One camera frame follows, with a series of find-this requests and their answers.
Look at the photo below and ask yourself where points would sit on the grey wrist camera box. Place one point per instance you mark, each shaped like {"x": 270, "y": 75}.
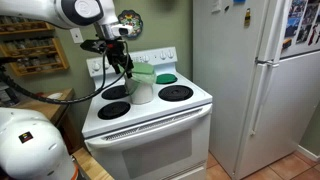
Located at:
{"x": 122, "y": 31}

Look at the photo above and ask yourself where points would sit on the small white dish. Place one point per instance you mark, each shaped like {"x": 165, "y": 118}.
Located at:
{"x": 55, "y": 96}

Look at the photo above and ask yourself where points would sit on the fridge photo collage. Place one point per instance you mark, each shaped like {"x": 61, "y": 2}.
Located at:
{"x": 301, "y": 20}

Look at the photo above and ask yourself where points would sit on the white refrigerator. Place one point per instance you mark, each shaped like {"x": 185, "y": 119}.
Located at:
{"x": 233, "y": 83}

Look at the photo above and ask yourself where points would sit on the small dark fridge magnet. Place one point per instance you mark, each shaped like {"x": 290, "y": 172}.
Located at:
{"x": 226, "y": 8}

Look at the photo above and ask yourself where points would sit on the white light switch plate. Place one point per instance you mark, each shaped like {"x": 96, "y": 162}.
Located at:
{"x": 76, "y": 35}

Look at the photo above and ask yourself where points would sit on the large black coil burner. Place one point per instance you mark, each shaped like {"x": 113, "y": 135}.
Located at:
{"x": 175, "y": 93}

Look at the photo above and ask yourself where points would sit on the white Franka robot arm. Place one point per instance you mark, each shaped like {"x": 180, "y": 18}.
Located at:
{"x": 30, "y": 150}

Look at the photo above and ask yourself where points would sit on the blue fridge magnet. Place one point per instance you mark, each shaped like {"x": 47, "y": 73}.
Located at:
{"x": 239, "y": 1}

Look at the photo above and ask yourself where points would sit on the white plastic bin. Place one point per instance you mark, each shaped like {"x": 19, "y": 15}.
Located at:
{"x": 142, "y": 95}

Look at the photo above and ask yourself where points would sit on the orange fridge magnet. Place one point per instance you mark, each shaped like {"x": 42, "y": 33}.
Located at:
{"x": 286, "y": 43}

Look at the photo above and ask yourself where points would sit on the white paper note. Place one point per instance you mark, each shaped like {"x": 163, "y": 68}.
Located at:
{"x": 216, "y": 6}

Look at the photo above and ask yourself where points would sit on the dark green burner cover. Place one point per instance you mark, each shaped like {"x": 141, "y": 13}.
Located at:
{"x": 166, "y": 78}

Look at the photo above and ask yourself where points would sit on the colourful decorative wall plate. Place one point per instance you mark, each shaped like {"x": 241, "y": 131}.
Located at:
{"x": 136, "y": 17}

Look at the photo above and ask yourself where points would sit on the wooden spice rack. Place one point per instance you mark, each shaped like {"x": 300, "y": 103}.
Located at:
{"x": 40, "y": 68}

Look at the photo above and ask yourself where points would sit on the dark wooden side counter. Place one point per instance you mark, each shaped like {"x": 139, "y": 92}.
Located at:
{"x": 53, "y": 108}

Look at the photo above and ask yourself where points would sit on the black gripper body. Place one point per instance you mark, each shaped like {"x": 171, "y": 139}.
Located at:
{"x": 115, "y": 51}

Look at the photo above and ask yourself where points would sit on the white stove knob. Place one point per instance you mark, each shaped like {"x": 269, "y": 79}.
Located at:
{"x": 96, "y": 66}
{"x": 163, "y": 55}
{"x": 107, "y": 64}
{"x": 170, "y": 53}

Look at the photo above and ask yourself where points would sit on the small black coil burner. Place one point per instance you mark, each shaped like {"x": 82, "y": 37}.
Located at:
{"x": 114, "y": 110}
{"x": 113, "y": 93}

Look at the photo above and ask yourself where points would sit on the light wooden countertop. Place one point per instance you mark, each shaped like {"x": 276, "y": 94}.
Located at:
{"x": 90, "y": 166}

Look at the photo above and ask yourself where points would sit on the yellow black fridge magnet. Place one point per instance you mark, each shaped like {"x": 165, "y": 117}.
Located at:
{"x": 247, "y": 16}

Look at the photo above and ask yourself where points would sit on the white electric stove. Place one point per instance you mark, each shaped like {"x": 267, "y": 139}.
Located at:
{"x": 156, "y": 156}

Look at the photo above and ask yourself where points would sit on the white oven knob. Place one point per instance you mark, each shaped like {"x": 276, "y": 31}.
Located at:
{"x": 145, "y": 58}

